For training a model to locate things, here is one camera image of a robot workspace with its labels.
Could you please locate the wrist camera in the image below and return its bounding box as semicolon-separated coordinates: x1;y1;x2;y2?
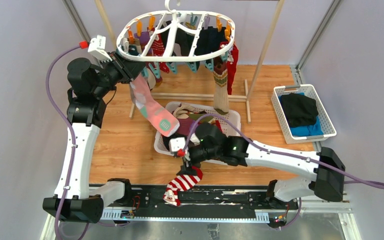
168;137;188;157
78;34;113;63

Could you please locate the pink sock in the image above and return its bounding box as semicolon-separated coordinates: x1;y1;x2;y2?
129;73;180;137

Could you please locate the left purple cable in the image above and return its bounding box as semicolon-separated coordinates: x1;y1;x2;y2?
45;44;92;240

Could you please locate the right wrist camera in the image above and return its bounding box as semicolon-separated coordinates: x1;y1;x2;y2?
168;137;188;157

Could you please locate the purple cable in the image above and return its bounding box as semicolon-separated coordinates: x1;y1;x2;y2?
45;44;92;240
182;114;384;231

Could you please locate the purple sock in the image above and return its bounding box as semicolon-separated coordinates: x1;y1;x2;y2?
134;31;150;50

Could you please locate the tan striped hanging sock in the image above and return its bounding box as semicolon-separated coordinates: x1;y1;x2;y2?
213;56;229;115

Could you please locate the black folded garment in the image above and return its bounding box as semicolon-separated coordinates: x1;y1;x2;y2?
279;93;319;128

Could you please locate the teal clip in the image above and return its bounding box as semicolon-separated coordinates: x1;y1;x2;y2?
186;61;200;73

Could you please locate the grey sock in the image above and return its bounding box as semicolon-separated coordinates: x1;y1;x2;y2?
146;68;157;91

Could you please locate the red patterned sock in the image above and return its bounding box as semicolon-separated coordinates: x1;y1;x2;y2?
150;34;170;74

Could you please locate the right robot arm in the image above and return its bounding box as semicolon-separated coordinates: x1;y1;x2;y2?
178;123;346;209

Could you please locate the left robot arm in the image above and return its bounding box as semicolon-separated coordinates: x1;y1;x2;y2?
42;52;145;224

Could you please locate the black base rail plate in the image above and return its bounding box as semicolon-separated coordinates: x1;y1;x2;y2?
101;185;298;223

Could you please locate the white side basket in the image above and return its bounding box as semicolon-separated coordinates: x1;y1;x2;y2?
271;84;337;144

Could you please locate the red hanging sock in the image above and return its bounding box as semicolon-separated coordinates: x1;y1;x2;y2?
226;44;239;95

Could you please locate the black hanging sock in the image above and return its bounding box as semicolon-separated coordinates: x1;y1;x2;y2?
155;21;233;62

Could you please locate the blue folded garment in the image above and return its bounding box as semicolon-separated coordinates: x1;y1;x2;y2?
286;92;324;137

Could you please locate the white round clip hanger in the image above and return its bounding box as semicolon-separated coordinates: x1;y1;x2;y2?
116;0;236;63

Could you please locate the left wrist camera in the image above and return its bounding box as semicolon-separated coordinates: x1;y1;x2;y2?
78;34;113;63

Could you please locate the white sock laundry basket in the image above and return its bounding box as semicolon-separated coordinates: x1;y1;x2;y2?
153;101;241;166

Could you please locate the red white striped sock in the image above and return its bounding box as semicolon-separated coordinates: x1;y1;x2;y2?
163;166;203;207

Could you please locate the wooden drying rack frame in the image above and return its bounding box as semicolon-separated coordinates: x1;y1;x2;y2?
94;0;286;123

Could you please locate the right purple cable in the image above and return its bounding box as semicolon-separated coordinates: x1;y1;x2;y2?
182;114;384;231

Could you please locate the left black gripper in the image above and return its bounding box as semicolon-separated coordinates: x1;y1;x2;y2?
92;51;145;98

